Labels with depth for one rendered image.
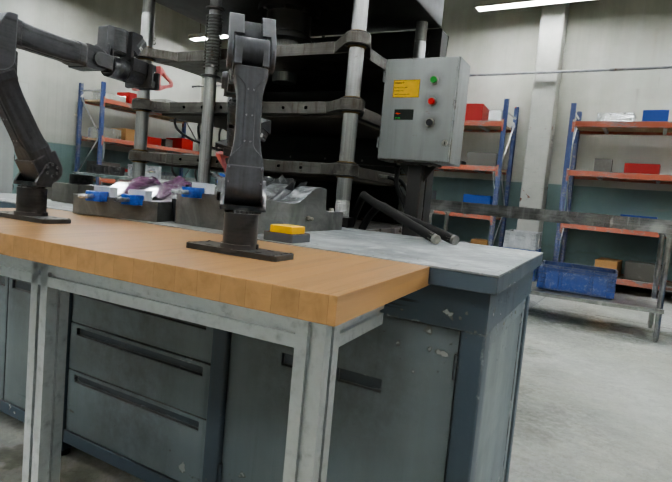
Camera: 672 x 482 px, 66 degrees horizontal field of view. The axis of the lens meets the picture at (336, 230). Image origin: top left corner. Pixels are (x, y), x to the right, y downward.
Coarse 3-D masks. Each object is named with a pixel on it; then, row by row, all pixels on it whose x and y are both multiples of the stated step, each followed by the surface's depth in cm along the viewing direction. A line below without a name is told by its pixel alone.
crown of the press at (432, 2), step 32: (160, 0) 260; (192, 0) 255; (224, 0) 251; (256, 0) 247; (288, 0) 240; (320, 0) 240; (352, 0) 236; (384, 0) 233; (416, 0) 230; (224, 32) 305; (288, 32) 245; (320, 32) 288
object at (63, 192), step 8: (56, 184) 187; (64, 184) 184; (72, 184) 182; (80, 184) 184; (96, 184) 203; (56, 192) 187; (64, 192) 184; (72, 192) 182; (80, 192) 182; (56, 200) 187; (64, 200) 185; (72, 200) 182
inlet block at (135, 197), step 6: (132, 192) 142; (138, 192) 141; (144, 192) 141; (150, 192) 144; (114, 198) 132; (120, 198) 134; (126, 198) 136; (132, 198) 138; (138, 198) 139; (144, 198) 141; (150, 198) 144; (126, 204) 138; (132, 204) 138; (138, 204) 139
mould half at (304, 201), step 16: (272, 192) 157; (304, 192) 154; (320, 192) 158; (176, 208) 141; (192, 208) 139; (208, 208) 136; (272, 208) 137; (288, 208) 144; (304, 208) 151; (320, 208) 159; (192, 224) 139; (208, 224) 136; (304, 224) 152; (320, 224) 161; (336, 224) 170
